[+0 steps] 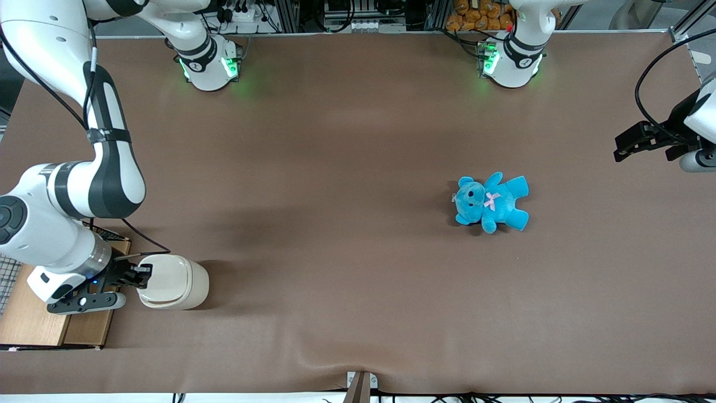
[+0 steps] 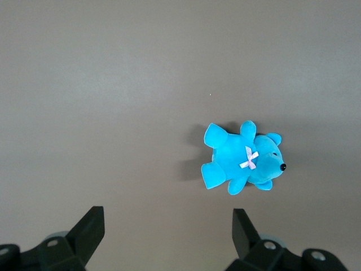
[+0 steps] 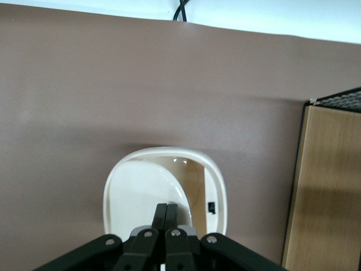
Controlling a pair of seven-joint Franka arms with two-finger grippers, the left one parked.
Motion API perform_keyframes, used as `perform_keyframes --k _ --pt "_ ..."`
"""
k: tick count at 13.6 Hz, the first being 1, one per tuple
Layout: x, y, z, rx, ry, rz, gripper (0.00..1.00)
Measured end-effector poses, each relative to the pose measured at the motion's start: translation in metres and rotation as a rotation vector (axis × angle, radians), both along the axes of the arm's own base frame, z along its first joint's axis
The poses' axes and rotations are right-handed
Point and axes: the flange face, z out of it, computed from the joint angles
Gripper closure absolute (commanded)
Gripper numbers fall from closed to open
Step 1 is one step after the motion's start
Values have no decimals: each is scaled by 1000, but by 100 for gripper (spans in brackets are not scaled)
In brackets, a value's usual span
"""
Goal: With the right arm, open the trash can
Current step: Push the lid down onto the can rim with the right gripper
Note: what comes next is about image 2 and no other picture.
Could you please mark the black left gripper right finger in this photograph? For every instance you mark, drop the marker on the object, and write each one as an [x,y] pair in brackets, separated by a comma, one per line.
[244,235]

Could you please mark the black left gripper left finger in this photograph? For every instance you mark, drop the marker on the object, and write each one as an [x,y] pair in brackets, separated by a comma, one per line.
[84,234]

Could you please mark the blue plush teddy bear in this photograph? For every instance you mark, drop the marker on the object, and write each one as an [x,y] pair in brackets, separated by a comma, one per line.
[231,158]

